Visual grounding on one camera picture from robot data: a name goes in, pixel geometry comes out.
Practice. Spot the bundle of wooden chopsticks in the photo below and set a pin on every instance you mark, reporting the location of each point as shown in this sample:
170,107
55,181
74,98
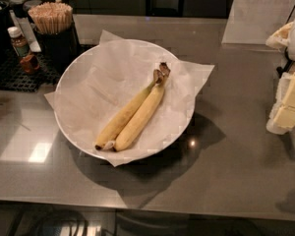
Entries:
52,17

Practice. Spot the small red-brown jar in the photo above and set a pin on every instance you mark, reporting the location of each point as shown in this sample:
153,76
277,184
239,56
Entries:
30,64

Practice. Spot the clear acrylic sign stand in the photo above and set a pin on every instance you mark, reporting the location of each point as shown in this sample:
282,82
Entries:
252,21

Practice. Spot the black grid mat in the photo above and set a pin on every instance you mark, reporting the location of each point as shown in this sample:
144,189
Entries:
13,78

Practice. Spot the yellow banana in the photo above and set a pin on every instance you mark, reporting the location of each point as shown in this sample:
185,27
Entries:
140,119
123,116

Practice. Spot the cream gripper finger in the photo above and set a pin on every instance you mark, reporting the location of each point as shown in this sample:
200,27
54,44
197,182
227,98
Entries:
285,116
280,38

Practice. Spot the white paper liner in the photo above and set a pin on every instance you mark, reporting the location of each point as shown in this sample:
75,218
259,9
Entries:
98,82

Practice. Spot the small brown sauce bottle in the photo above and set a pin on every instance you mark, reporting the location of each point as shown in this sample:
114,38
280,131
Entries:
19,42

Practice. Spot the white bowl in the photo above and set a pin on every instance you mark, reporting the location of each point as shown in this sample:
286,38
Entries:
173,128

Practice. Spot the black chopstick holder cup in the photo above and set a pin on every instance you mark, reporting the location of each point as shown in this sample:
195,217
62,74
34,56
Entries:
62,48

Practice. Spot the dark jar with lid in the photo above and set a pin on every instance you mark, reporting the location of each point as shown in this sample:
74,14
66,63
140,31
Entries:
17,7

